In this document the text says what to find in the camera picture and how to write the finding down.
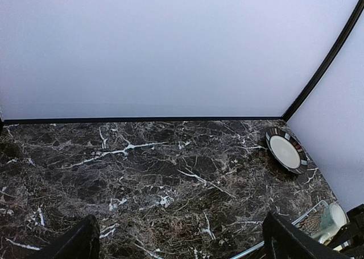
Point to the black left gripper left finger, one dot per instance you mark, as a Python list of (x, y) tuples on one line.
[(81, 241)]

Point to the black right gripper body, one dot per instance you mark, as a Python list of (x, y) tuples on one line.
[(350, 236)]

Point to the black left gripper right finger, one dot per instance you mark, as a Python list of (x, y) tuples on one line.
[(321, 252)]

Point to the black striped rim plate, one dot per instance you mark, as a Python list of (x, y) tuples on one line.
[(287, 150)]

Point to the white patterned tall mug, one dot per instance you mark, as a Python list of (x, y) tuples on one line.
[(323, 226)]

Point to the white wire dish rack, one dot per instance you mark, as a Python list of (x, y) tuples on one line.
[(281, 238)]

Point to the right black frame post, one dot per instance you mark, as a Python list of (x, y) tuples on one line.
[(332, 22)]

